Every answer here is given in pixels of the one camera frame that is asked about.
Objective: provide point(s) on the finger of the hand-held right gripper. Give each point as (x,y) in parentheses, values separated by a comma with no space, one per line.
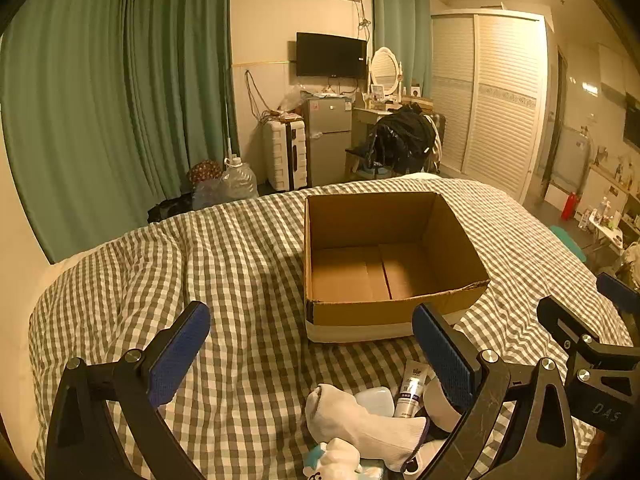
(570,327)
(620,292)

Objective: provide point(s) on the small cluttered folding table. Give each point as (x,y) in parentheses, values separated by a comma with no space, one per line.
(605,225)

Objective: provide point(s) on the white suitcase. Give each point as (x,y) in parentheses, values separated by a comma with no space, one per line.
(282,155)

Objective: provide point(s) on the cluttered kitchen counter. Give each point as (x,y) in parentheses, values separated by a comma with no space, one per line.
(617,177)

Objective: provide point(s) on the light blue earbuds case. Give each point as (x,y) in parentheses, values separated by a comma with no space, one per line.
(375,400)

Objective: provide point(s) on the white oval mirror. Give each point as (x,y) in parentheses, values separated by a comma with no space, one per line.
(385,67)

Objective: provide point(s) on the floral bag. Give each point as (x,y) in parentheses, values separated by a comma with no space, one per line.
(204,170)

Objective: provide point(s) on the white sock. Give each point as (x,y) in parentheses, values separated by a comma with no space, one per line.
(350,420)

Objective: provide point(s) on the white purple cream tube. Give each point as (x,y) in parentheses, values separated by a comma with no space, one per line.
(412,390)

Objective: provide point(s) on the red fire extinguisher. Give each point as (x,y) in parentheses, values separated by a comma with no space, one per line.
(570,207)

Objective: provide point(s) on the black range hood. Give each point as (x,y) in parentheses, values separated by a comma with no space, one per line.
(632,125)

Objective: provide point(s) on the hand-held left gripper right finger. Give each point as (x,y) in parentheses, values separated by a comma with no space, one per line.
(445,355)

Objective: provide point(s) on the white slatted wardrobe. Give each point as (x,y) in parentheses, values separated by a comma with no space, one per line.
(495,110)

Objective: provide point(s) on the grey checked blanket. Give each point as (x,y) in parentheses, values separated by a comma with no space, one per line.
(240,270)

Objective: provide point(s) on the brown cardboard box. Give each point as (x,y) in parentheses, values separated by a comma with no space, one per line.
(360,315)

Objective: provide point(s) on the small photo frame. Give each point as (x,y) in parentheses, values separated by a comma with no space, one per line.
(377,92)

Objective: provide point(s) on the white dressing table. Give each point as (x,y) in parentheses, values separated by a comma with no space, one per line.
(365,115)

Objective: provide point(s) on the wide green curtain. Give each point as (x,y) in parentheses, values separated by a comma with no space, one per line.
(100,110)

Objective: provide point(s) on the black jacket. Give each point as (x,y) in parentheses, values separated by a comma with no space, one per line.
(400,135)

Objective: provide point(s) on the dark round cup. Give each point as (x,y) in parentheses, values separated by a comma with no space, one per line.
(442,410)

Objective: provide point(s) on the dark wooden chair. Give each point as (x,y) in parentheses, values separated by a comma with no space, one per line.
(356,155)

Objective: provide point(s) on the narrow green curtain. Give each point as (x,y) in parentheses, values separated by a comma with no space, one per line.
(400,25)

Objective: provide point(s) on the clear water jug with cap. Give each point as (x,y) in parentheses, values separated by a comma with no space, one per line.
(240,180)

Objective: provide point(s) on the small plush toy packet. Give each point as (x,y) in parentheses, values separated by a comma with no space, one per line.
(312,465)

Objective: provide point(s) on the black wall television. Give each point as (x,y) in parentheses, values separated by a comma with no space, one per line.
(330,55)

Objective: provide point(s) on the teal stool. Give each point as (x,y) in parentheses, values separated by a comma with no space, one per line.
(567,242)

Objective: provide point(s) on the silver small fridge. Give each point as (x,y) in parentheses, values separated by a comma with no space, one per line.
(327,145)

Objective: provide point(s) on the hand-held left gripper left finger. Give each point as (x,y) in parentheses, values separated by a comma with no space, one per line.
(175,355)

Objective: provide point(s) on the white printed bag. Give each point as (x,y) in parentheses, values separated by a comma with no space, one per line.
(630,262)

